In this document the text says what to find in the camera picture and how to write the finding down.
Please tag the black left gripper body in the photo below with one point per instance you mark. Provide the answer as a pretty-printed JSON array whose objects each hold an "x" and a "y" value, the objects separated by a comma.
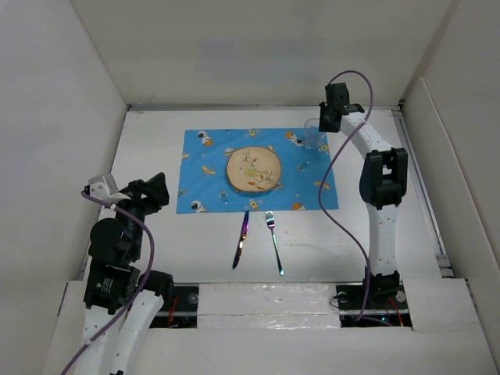
[{"x": 142, "y": 205}]

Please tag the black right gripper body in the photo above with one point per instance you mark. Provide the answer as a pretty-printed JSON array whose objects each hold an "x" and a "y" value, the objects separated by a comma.
[{"x": 324, "y": 125}]

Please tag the clear plastic cup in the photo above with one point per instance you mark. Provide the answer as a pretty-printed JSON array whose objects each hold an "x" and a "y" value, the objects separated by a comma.
[{"x": 313, "y": 137}]

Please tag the blue space-print cloth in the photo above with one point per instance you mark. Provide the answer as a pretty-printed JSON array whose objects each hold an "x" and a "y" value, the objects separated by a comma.
[{"x": 305, "y": 183}]

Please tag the beige bird-pattern plate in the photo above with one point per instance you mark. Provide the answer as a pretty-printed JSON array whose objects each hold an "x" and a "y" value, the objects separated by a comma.
[{"x": 253, "y": 169}]

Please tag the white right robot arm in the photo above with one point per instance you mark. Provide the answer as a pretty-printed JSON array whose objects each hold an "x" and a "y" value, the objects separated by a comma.
[{"x": 382, "y": 186}]

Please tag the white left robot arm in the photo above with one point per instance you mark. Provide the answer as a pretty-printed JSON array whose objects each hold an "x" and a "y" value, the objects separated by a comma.
[{"x": 123, "y": 293}]

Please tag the iridescent knife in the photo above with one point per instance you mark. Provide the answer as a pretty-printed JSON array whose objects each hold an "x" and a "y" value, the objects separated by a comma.
[{"x": 241, "y": 240}]

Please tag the iridescent fork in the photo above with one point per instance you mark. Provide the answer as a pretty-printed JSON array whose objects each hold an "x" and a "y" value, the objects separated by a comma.
[{"x": 270, "y": 222}]

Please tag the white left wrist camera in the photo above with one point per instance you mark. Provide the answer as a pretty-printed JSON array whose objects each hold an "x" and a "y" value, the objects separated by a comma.
[{"x": 103, "y": 188}]

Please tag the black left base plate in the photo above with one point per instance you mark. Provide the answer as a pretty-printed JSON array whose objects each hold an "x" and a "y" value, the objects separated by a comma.
[{"x": 181, "y": 312}]

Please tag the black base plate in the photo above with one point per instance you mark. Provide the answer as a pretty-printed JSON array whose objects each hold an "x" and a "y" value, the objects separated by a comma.
[
  {"x": 181, "y": 312},
  {"x": 384, "y": 311}
]

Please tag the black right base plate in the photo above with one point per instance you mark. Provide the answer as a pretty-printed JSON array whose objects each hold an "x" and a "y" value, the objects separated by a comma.
[{"x": 384, "y": 311}]

